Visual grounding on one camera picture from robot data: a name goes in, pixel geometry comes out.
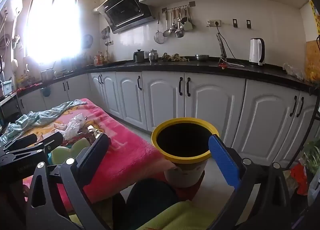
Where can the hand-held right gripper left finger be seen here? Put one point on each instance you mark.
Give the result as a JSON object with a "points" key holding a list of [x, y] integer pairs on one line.
{"points": [[97, 147]]}

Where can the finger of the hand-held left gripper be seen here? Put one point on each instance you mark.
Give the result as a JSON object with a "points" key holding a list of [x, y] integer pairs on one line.
{"points": [[53, 141], [22, 141]]}

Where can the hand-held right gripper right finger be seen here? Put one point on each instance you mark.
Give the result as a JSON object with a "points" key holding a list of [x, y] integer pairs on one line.
{"points": [[223, 159]]}

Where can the yellow rimmed white trash bin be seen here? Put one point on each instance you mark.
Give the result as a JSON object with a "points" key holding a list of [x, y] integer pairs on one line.
{"points": [[185, 170]]}

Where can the person's left forearm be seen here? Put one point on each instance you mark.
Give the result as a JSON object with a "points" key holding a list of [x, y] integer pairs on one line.
{"points": [[61, 156]]}

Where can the shiny foil snack wrapper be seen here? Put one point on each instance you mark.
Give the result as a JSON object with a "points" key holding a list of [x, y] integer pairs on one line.
{"points": [[93, 132]]}

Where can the light blue cloth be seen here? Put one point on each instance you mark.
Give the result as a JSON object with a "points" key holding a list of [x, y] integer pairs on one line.
{"points": [[37, 119]]}

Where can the white crumpled tissue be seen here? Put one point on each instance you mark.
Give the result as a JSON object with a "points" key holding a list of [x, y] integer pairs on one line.
{"points": [[75, 124]]}

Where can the pink printed blanket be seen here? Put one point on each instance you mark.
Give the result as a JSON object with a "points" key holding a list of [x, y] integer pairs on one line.
{"points": [[130, 149]]}

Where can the teal hanging holder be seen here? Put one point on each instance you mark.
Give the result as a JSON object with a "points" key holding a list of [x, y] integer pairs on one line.
{"points": [[45, 92]]}

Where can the row of white base cabinets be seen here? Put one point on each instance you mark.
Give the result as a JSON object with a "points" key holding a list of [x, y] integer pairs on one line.
{"points": [[212, 104]]}

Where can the steel pot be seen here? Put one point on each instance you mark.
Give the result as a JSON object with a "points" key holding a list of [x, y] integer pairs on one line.
{"points": [[47, 74]]}

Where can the red plastic bag on floor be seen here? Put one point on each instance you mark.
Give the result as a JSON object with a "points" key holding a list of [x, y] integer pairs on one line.
{"points": [[300, 177]]}

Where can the group of condiment jars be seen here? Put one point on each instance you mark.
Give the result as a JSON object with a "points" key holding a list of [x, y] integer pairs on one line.
{"points": [[100, 59]]}

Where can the green leafy vegetables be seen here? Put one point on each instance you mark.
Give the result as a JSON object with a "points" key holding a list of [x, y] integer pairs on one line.
{"points": [[311, 154]]}

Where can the black kitchen countertop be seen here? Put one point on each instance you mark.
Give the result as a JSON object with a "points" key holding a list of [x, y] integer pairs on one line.
{"points": [[250, 69]]}

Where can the red ornament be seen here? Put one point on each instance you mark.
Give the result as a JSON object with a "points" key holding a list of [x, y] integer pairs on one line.
{"points": [[222, 66]]}

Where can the dark teapot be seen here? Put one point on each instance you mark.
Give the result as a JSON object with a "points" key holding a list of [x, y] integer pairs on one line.
{"points": [[139, 56]]}

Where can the steel bowl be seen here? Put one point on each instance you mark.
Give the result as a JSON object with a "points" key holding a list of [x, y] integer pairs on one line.
{"points": [[202, 57]]}

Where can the steel teapot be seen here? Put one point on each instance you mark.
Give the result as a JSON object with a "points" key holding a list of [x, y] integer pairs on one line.
{"points": [[153, 56]]}

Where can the white electric kettle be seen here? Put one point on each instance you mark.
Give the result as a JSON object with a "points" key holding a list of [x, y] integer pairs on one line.
{"points": [[255, 51]]}

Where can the pile of brown dried food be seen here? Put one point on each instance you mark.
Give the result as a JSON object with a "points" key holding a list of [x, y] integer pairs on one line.
{"points": [[173, 57]]}

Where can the clear plastic bag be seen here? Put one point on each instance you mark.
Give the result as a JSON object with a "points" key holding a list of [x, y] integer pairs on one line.
{"points": [[295, 71]]}

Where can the smartphone on stand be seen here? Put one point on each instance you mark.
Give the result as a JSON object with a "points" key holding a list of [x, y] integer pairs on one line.
{"points": [[222, 44]]}

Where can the bright window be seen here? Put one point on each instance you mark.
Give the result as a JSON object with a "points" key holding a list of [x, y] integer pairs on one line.
{"points": [[52, 24]]}

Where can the orange chipboard panel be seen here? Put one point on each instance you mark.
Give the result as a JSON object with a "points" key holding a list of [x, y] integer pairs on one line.
{"points": [[313, 62]]}

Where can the black range hood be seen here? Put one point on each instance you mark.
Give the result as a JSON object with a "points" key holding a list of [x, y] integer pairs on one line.
{"points": [[127, 9]]}

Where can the row of hanging kitchen utensils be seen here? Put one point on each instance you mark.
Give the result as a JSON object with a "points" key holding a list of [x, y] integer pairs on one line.
{"points": [[178, 26]]}

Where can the white wall appliance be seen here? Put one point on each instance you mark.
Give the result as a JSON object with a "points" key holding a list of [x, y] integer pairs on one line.
{"points": [[14, 4]]}

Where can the black wall hook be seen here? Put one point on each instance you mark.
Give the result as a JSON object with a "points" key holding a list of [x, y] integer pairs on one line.
{"points": [[235, 23], [248, 24]]}

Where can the white wall socket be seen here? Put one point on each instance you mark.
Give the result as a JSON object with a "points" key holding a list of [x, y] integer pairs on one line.
{"points": [[213, 23]]}

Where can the yellow wall poster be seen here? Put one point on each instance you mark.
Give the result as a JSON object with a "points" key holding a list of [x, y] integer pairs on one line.
{"points": [[315, 17]]}

